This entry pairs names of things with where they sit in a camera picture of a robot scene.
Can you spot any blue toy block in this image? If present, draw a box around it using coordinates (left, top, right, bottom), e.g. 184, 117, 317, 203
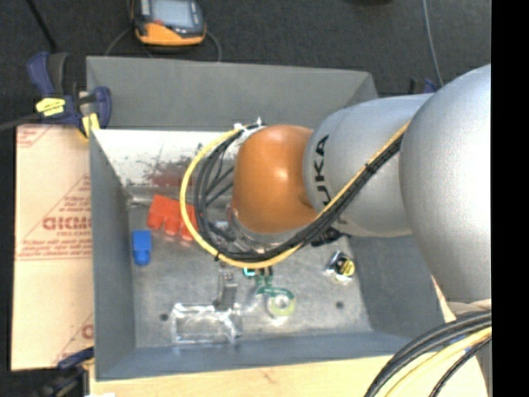
131, 229, 154, 267

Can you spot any orange-red toy block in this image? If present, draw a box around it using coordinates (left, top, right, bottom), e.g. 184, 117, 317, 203
146, 194, 200, 243

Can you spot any brown cardboard board red print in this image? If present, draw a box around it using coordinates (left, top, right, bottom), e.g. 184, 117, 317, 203
9, 123, 97, 372

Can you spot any green and white ring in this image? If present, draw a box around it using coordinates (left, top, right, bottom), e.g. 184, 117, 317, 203
255, 278, 298, 318

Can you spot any grey metal bin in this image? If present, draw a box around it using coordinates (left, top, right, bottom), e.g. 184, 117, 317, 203
85, 55, 457, 380

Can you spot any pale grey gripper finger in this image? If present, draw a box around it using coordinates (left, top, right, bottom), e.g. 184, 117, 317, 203
213, 268, 241, 310

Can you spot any black and yellow small tool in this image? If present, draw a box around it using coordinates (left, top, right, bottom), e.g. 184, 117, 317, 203
323, 251, 357, 284

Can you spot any black cylinder on white bracket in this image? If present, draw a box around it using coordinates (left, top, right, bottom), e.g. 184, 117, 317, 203
310, 227, 345, 248

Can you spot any clear plastic packet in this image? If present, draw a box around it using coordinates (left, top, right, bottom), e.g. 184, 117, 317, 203
170, 301, 242, 346

